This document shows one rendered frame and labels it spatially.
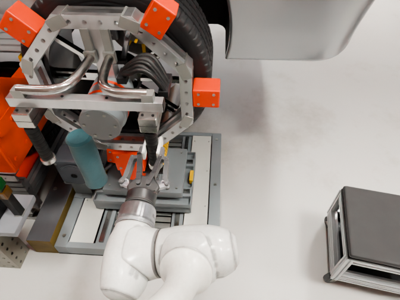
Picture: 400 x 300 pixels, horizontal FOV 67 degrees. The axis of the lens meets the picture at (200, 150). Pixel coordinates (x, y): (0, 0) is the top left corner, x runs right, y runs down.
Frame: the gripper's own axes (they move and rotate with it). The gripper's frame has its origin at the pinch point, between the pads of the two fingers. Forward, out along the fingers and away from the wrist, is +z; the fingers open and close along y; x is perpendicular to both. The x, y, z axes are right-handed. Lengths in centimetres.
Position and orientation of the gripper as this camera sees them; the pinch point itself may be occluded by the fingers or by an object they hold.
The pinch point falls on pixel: (152, 147)
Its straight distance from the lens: 89.7
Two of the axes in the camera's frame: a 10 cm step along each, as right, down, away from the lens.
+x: 0.0, -6.8, -7.4
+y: 10.0, 0.4, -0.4
